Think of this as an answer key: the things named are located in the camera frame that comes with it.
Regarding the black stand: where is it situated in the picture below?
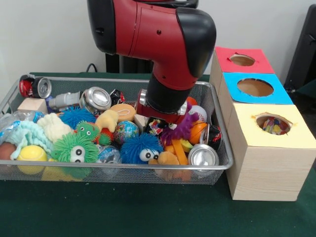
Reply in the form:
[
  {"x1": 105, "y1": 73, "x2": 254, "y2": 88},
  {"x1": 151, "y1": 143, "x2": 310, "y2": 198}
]
[{"x1": 283, "y1": 3, "x2": 316, "y2": 86}]

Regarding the mint green cloth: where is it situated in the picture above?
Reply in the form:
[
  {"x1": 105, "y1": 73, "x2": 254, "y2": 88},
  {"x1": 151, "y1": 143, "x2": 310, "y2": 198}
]
[{"x1": 9, "y1": 120, "x2": 54, "y2": 160}]

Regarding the globe print ball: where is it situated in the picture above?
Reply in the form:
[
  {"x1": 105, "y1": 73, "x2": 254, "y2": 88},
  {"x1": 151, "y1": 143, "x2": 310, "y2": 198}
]
[{"x1": 114, "y1": 120, "x2": 140, "y2": 145}]

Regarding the plain blue puffer ball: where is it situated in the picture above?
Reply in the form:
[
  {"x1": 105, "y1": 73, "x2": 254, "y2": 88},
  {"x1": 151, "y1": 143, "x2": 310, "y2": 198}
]
[{"x1": 59, "y1": 106, "x2": 89, "y2": 130}]

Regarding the blue puffer ball with eyes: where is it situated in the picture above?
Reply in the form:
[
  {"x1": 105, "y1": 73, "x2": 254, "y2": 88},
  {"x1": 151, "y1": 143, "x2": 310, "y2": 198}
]
[{"x1": 120, "y1": 133, "x2": 163, "y2": 165}]

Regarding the wooden box with three holes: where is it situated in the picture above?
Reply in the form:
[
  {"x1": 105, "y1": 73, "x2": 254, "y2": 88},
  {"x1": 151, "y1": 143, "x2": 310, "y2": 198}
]
[{"x1": 209, "y1": 46, "x2": 316, "y2": 202}]

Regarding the white baseball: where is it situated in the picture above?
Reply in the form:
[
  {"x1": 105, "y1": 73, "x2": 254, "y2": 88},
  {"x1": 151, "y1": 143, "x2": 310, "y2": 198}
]
[{"x1": 190, "y1": 105, "x2": 208, "y2": 123}]

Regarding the green spiky puffer toy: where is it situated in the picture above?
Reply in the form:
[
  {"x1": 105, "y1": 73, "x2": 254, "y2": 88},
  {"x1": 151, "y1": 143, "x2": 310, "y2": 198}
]
[{"x1": 51, "y1": 134, "x2": 99, "y2": 163}]

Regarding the polka dot cloth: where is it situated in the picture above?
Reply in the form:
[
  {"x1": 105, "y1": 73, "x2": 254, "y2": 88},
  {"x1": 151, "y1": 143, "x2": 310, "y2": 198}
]
[{"x1": 262, "y1": 118, "x2": 291, "y2": 135}]

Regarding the yellow tennis ball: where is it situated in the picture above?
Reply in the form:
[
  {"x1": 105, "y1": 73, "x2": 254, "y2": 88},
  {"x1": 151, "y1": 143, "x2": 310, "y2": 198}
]
[{"x1": 17, "y1": 145, "x2": 48, "y2": 173}]

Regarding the purple spiky monster toy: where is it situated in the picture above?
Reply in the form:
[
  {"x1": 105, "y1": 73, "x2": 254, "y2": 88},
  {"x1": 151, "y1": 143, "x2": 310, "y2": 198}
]
[{"x1": 160, "y1": 102, "x2": 199, "y2": 146}]

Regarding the cream fluffy cloth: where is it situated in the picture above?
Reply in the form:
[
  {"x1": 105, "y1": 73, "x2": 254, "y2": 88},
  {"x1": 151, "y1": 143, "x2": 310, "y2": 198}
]
[{"x1": 37, "y1": 113, "x2": 74, "y2": 143}]

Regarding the metal mesh bin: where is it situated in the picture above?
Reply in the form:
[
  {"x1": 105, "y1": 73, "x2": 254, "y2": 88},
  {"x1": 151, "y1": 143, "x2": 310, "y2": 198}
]
[{"x1": 0, "y1": 76, "x2": 235, "y2": 185}]

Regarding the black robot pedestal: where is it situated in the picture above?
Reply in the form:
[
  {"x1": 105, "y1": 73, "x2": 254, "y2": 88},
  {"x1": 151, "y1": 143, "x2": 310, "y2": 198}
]
[{"x1": 105, "y1": 0, "x2": 199, "y2": 74}]

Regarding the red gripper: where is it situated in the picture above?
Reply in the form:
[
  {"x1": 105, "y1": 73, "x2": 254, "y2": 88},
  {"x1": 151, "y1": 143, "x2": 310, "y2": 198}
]
[{"x1": 135, "y1": 89, "x2": 189, "y2": 126}]

